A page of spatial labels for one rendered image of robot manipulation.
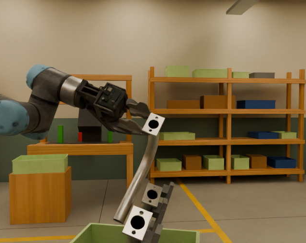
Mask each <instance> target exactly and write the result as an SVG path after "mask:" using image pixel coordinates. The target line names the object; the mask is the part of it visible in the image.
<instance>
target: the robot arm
mask: <svg viewBox="0 0 306 243"><path fill-rule="evenodd" d="M26 79H27V80H26V84H27V86H28V87H29V88H30V89H31V90H32V92H31V95H30V98H29V100H28V102H19V101H16V100H13V99H11V98H9V97H6V96H4V95H2V94H0V135H4V136H13V135H18V134H21V135H23V136H25V137H27V138H31V139H35V140H43V139H45V138H46V136H47V134H48V131H49V130H50V129H51V124H52V121H53V119H54V116H55V113H56V110H57V108H58V105H59V102H60V101H61V102H63V103H65V104H68V105H70V106H72V107H75V108H80V109H85V108H86V109H87V110H88V111H89V112H90V113H91V114H92V115H93V116H94V117H95V118H96V119H97V120H98V121H99V122H100V123H101V124H102V125H103V126H104V127H105V128H107V129H108V130H109V131H111V132H117V133H121V134H127V135H150V134H147V133H145V132H142V129H143V128H142V127H140V126H139V125H138V124H137V123H136V122H135V121H134V120H131V119H123V118H122V116H123V114H124V113H127V109H128V110H129V112H130V115H131V116H134V117H136V116H139V117H142V118H143V119H145V120H147V119H148V117H149V115H150V113H152V112H151V111H150V110H149V107H148V105H147V104H146V103H144V102H139V103H137V102H136V101H135V100H133V99H131V98H128V96H127V94H126V89H124V88H121V87H119V86H116V85H114V84H111V83H109V82H107V83H106V85H105V86H104V87H103V86H100V87H101V89H100V87H99V88H97V87H95V86H93V85H92V84H90V83H88V81H87V80H84V79H82V78H80V79H79V78H76V77H74V76H72V75H70V74H67V73H65V72H62V71H60V70H57V69H55V68H54V67H49V66H46V65H43V64H36V65H34V66H32V67H31V68H30V69H29V71H28V73H27V76H26ZM105 89H106V90H105Z"/></svg>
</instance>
